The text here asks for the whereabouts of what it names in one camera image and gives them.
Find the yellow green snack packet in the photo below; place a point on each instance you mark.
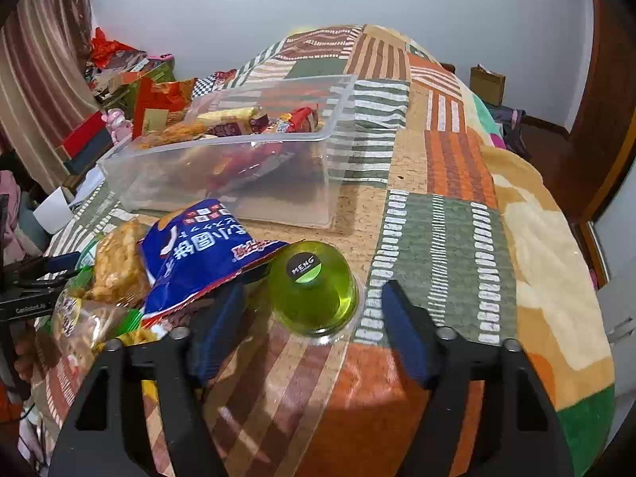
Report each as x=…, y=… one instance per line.
x=139, y=338

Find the brown paper bag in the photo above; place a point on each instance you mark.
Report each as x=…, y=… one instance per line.
x=487, y=87

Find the brown bread packet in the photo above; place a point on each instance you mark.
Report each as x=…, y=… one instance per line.
x=74, y=328

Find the green jelly cup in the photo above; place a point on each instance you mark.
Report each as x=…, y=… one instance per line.
x=313, y=293

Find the orange crispy snack packet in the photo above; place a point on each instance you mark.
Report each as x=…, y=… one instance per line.
x=174, y=131

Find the clear plastic storage container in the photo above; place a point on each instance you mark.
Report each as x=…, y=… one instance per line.
x=278, y=189

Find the red box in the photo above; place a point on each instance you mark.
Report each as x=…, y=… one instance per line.
x=84, y=134

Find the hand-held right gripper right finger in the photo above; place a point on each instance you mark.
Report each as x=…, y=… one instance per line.
x=407, y=338

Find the dark cloth pile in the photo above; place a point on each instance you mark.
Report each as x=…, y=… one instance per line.
x=514, y=124

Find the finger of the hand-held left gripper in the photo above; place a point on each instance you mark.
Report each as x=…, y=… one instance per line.
x=44, y=288
x=54, y=263

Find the beige biscuit packet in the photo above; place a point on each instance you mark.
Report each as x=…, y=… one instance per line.
x=228, y=114

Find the blue snack packet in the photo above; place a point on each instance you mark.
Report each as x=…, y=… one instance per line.
x=198, y=253

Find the dark wooden door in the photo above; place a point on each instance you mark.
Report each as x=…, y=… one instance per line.
x=601, y=84

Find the green cardboard box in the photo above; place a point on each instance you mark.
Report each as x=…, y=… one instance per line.
x=161, y=72

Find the pink plush toy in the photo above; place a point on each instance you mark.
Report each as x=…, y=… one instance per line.
x=117, y=124

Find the checkered patterned quilt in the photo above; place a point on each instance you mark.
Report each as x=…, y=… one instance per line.
x=208, y=84

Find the red cartoon snack packet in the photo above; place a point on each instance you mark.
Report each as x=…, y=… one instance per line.
x=303, y=117

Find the grey box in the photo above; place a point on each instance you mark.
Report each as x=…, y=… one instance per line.
x=94, y=154

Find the red plastic bag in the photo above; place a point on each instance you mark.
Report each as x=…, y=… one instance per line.
x=104, y=47

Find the striped brown curtain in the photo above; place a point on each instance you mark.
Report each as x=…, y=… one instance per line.
x=35, y=59

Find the white cloth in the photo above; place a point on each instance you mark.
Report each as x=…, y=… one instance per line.
x=89, y=184

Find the clear fried snack packet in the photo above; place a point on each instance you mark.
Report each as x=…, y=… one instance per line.
x=119, y=263

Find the open white notebook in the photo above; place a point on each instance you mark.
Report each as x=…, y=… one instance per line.
x=52, y=211

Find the pile of papers and boxes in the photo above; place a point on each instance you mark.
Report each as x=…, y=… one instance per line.
x=114, y=72

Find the patchwork striped blanket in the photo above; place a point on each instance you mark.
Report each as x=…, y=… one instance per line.
x=447, y=218

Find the red packet with white label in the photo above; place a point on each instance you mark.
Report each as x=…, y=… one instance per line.
x=156, y=99

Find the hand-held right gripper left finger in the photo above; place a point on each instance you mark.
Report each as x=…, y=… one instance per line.
x=218, y=328

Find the pink cloth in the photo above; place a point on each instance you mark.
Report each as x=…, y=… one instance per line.
x=12, y=194

